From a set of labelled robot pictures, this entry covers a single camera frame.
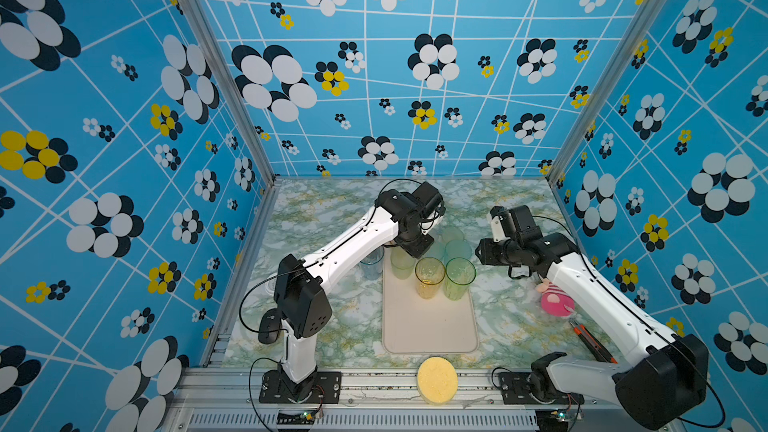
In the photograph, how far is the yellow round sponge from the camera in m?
0.72

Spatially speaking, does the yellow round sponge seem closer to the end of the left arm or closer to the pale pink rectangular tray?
the pale pink rectangular tray

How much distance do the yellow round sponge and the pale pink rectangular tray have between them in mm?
44

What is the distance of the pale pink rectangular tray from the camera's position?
0.82m

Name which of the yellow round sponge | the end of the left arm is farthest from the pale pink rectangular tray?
the end of the left arm
